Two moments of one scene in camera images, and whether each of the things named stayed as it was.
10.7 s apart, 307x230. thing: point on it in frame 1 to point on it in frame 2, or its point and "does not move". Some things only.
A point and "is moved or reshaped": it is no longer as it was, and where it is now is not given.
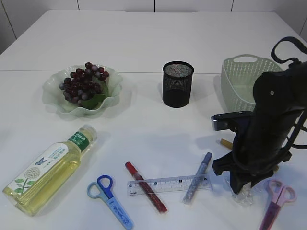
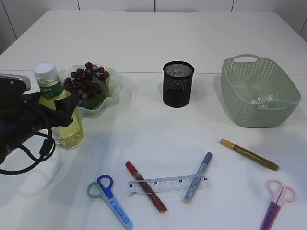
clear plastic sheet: (244, 196) is moved or reshaped
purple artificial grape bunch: (84, 84) does not move
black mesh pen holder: (177, 76) does not move
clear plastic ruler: (165, 185) does not move
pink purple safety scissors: (280, 194) does not move
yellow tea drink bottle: (49, 173) to (71, 136)
